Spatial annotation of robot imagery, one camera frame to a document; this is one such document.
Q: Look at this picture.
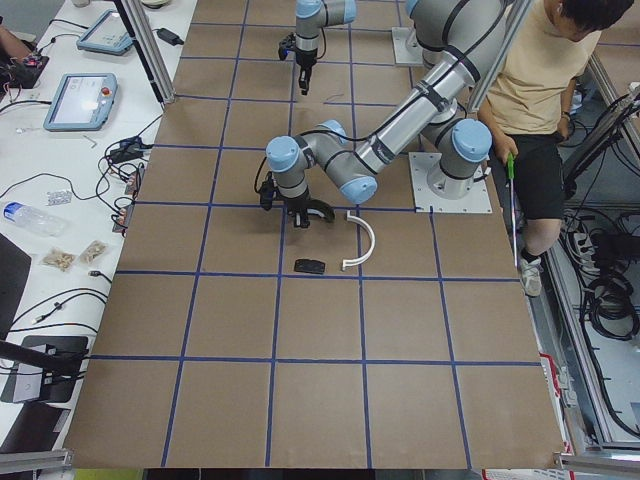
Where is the black brake pad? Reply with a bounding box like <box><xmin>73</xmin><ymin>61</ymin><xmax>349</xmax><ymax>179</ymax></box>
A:
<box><xmin>293</xmin><ymin>258</ymin><xmax>326</xmax><ymax>275</ymax></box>

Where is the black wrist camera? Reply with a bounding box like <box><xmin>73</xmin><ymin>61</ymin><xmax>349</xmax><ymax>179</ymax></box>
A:
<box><xmin>278</xmin><ymin>32</ymin><xmax>296</xmax><ymax>61</ymax></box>
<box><xmin>257</xmin><ymin>171</ymin><xmax>278</xmax><ymax>211</ymax></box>

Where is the white curved plastic part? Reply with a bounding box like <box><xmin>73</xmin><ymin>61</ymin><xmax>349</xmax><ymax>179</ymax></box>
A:
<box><xmin>340</xmin><ymin>210</ymin><xmax>377</xmax><ymax>271</ymax></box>

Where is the teach pendant far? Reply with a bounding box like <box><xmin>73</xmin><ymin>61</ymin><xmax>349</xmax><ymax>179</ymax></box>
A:
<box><xmin>76</xmin><ymin>10</ymin><xmax>133</xmax><ymax>56</ymax></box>

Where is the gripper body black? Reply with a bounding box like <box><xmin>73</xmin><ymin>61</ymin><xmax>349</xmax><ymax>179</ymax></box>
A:
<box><xmin>298</xmin><ymin>64</ymin><xmax>313</xmax><ymax>90</ymax></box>
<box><xmin>285</xmin><ymin>197</ymin><xmax>310</xmax><ymax>220</ymax></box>

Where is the bag of small parts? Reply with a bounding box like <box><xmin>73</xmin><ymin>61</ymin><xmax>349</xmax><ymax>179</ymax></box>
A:
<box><xmin>40</xmin><ymin>248</ymin><xmax>76</xmax><ymax>272</ymax></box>

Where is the olive brake shoe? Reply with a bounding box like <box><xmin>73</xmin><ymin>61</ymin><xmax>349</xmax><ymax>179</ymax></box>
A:
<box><xmin>308</xmin><ymin>199</ymin><xmax>335</xmax><ymax>223</ymax></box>

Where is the aluminium frame post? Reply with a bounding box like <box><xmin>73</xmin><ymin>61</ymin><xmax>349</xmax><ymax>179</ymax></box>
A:
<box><xmin>114</xmin><ymin>0</ymin><xmax>175</xmax><ymax>105</ymax></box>

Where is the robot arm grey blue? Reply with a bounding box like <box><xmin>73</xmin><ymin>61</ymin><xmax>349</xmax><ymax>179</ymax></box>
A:
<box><xmin>254</xmin><ymin>1</ymin><xmax>508</xmax><ymax>228</ymax></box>
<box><xmin>294</xmin><ymin>0</ymin><xmax>357</xmax><ymax>95</ymax></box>

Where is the teach pendant near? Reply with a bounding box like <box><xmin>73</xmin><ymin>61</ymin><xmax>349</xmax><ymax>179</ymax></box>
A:
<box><xmin>43</xmin><ymin>73</ymin><xmax>118</xmax><ymax>132</ymax></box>

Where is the green handled stick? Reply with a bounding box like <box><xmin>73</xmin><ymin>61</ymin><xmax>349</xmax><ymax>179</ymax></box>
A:
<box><xmin>506</xmin><ymin>152</ymin><xmax>519</xmax><ymax>268</ymax></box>

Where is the plastic water bottle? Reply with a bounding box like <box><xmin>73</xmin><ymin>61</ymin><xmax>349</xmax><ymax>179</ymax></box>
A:
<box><xmin>1</xmin><ymin>202</ymin><xmax>68</xmax><ymax>237</ymax></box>

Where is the person in beige shirt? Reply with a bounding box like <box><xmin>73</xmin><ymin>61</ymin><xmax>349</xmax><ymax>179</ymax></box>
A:
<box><xmin>478</xmin><ymin>0</ymin><xmax>633</xmax><ymax>297</ymax></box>

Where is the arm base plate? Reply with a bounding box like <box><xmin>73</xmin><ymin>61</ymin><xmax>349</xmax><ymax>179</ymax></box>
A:
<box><xmin>409</xmin><ymin>152</ymin><xmax>493</xmax><ymax>214</ymax></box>
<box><xmin>391</xmin><ymin>27</ymin><xmax>427</xmax><ymax>67</ymax></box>

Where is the teach pendant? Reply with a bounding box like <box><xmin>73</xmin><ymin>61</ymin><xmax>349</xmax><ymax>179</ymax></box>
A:
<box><xmin>43</xmin><ymin>73</ymin><xmax>118</xmax><ymax>132</ymax></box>
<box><xmin>76</xmin><ymin>10</ymin><xmax>133</xmax><ymax>56</ymax></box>

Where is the black power adapter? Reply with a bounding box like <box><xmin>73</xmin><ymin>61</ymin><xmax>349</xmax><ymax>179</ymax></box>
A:
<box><xmin>156</xmin><ymin>28</ymin><xmax>184</xmax><ymax>46</ymax></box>

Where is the black monitor stand base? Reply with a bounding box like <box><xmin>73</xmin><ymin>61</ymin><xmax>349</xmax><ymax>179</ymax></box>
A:
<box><xmin>1</xmin><ymin>335</ymin><xmax>89</xmax><ymax>404</ymax></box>

